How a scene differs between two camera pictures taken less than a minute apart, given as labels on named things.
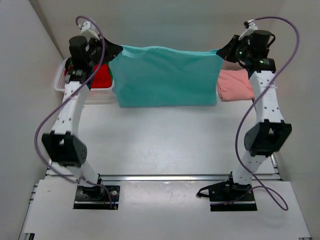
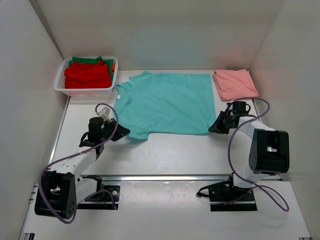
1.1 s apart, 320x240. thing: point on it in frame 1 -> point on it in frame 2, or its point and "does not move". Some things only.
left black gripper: x=113 y=50 -> x=121 y=131
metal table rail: x=165 y=177 does not move
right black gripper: x=227 y=53 -> x=217 y=127
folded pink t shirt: x=235 y=84 does not move
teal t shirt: x=150 y=76 -> x=148 y=103
